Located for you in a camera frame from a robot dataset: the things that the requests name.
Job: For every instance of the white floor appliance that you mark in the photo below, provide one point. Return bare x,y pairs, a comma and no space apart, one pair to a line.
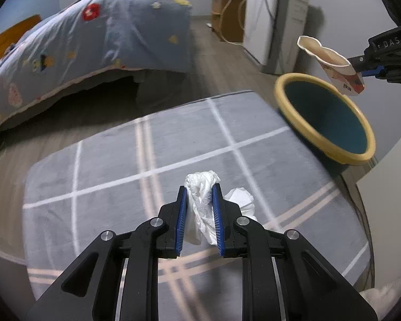
264,23

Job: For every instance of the wooden bed frame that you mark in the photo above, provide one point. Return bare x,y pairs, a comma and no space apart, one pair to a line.
10,40

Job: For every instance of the red white paper cup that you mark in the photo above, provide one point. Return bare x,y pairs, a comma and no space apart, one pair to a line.
334,62

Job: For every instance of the bed with blue floral duvet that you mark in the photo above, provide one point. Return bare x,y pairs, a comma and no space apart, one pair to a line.
87,40

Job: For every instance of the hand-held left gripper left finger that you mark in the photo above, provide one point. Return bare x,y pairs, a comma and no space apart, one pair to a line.
182,220

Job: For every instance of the grey checked mat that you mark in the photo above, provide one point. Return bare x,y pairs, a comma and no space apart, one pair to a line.
103,174

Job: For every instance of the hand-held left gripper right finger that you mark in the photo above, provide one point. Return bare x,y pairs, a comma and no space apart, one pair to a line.
218,220

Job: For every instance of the wooden cabinet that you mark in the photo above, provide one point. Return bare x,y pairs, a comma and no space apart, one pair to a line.
232,16

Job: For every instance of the white tissue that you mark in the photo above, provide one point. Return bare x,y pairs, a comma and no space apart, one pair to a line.
240,202
200,207

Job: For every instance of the yellow rimmed teal trash bin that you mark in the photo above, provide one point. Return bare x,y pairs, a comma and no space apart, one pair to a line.
327,117

